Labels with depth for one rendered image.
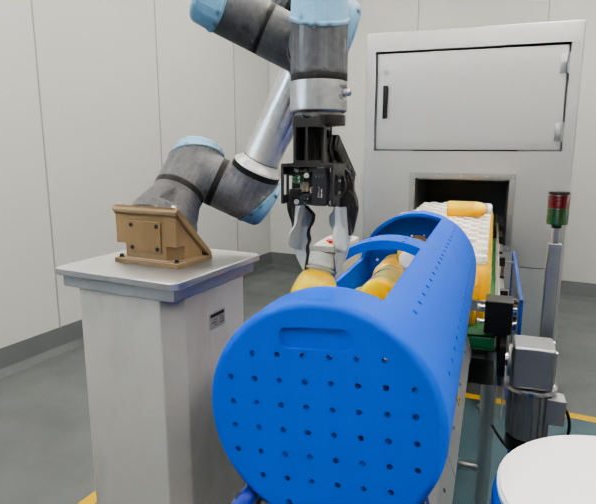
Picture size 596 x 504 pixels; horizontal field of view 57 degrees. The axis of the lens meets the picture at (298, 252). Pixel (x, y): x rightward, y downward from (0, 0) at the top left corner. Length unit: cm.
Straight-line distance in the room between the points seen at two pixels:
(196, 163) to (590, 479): 94
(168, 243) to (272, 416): 58
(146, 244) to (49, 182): 285
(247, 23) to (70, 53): 343
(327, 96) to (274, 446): 43
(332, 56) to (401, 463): 49
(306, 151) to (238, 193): 56
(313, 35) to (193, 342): 66
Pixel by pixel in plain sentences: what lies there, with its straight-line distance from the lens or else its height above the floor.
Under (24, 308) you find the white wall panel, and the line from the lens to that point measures 398.
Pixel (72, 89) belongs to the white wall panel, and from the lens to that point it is 419.
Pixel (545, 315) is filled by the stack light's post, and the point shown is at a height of 87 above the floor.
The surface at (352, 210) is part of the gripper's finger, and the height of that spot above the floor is 131.
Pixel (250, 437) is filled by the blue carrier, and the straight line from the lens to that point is 70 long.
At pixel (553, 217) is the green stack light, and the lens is 183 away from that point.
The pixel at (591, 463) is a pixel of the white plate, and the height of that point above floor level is 104.
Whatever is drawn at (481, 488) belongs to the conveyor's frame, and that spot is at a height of 23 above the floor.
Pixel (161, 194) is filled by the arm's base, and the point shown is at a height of 130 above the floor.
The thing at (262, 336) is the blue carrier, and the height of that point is 118.
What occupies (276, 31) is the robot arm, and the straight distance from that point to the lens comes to 83.
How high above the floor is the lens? 140
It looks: 11 degrees down
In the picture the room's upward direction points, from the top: straight up
